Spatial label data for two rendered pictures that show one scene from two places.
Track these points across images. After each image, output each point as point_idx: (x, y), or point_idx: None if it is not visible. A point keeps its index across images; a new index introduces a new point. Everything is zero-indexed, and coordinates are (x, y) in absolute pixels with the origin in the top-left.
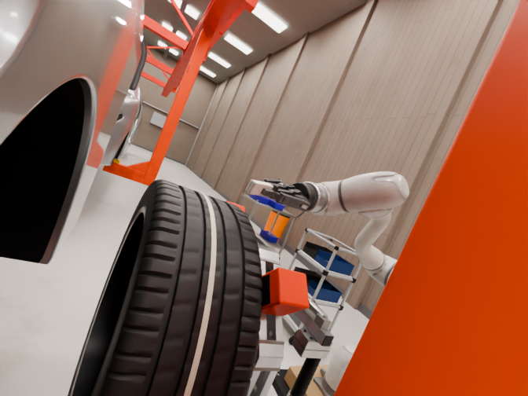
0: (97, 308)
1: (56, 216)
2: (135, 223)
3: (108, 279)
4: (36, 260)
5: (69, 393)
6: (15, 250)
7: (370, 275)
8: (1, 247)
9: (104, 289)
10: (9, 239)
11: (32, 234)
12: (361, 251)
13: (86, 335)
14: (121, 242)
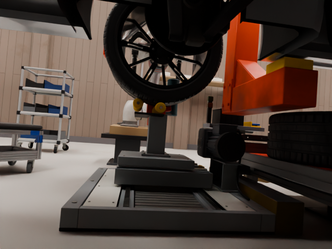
0: (122, 64)
1: (92, 0)
2: (135, 8)
3: (120, 47)
4: (90, 35)
5: (156, 89)
6: (87, 24)
7: (143, 55)
8: (85, 20)
9: (121, 53)
10: (85, 14)
11: (87, 13)
12: (150, 38)
13: (128, 78)
14: (112, 25)
